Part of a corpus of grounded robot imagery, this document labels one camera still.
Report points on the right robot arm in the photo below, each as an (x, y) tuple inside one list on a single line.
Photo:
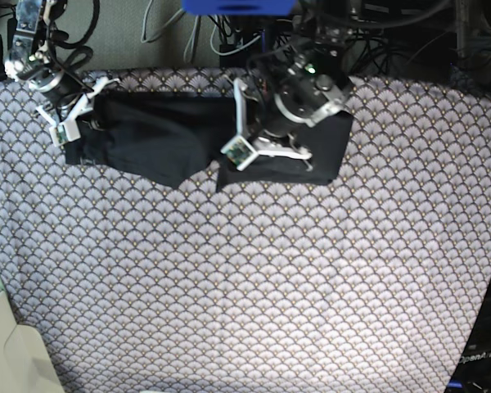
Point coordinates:
[(42, 56)]

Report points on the fan-patterned tablecloth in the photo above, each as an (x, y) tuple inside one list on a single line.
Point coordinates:
[(370, 284)]

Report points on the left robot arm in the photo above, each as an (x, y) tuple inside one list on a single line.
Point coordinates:
[(302, 85)]

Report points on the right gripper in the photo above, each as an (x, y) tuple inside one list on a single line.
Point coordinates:
[(82, 107)]

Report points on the dark T-shirt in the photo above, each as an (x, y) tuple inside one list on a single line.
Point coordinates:
[(167, 139)]

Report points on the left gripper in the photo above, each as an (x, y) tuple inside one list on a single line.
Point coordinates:
[(266, 145)]

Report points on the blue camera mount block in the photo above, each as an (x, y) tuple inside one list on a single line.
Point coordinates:
[(238, 7)]

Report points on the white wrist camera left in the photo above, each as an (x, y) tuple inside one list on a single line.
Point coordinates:
[(240, 152)]

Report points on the beige cabinet corner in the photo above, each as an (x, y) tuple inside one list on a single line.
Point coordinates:
[(25, 365)]

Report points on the black OpenArm box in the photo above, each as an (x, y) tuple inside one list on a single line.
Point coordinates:
[(473, 371)]

